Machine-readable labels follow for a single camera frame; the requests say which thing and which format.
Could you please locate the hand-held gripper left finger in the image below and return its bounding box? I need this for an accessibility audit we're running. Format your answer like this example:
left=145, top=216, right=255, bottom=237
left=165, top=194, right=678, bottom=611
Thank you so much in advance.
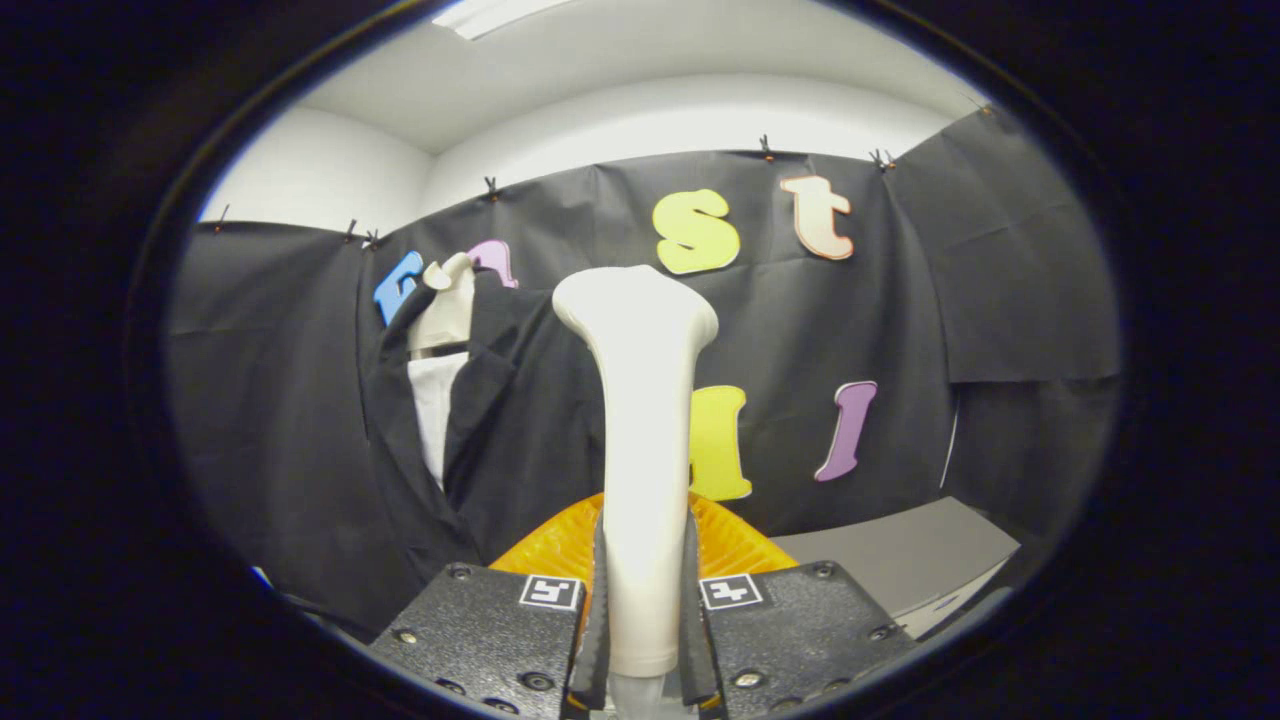
left=368, top=492, right=611, bottom=719

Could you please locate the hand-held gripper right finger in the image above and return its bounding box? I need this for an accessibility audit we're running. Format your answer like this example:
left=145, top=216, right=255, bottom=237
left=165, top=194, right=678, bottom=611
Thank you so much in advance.
left=680, top=492, right=919, bottom=719

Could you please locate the black blazer jacket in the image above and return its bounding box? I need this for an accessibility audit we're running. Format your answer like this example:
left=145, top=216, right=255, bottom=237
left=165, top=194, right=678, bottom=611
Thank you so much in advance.
left=362, top=272, right=609, bottom=576

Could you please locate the white shirt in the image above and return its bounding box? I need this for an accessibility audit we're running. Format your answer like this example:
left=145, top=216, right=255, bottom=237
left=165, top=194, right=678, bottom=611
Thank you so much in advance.
left=407, top=350, right=471, bottom=491

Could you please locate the white garment steamer head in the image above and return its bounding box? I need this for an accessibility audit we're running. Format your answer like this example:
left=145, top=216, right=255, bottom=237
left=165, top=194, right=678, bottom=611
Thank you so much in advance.
left=552, top=264, right=721, bottom=713

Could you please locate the cream clothes hanger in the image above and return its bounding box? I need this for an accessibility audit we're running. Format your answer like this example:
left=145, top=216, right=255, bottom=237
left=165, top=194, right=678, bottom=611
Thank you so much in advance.
left=408, top=252, right=477, bottom=359

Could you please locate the grey cabinet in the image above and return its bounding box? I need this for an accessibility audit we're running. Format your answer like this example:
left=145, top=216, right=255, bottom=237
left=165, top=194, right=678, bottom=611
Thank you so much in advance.
left=770, top=497, right=1023, bottom=641

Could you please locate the black backdrop cloth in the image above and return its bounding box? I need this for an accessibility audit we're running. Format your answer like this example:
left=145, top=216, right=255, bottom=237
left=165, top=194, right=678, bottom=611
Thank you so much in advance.
left=165, top=105, right=1123, bottom=641

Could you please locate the ceiling light panel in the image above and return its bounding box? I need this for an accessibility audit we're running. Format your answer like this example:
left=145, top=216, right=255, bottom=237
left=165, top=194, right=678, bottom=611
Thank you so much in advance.
left=432, top=0, right=576, bottom=41

